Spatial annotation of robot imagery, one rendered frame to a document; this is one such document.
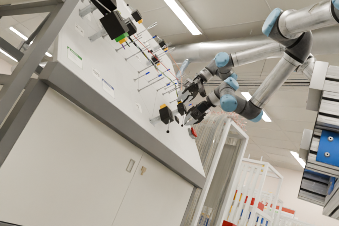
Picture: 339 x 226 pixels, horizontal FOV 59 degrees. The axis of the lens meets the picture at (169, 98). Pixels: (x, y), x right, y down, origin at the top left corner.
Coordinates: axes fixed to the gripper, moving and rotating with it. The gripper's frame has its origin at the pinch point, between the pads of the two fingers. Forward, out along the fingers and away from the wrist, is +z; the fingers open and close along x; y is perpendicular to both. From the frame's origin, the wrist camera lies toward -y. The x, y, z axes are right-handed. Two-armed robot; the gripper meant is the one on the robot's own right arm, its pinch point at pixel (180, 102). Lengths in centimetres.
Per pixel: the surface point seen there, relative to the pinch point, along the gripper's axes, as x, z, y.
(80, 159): 52, 45, -42
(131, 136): 39, 28, -36
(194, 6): -103, -131, 232
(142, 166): 20, 35, -34
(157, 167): 9.2, 32.0, -31.4
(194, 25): -134, -121, 244
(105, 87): 60, 22, -30
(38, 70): 61, 42, 22
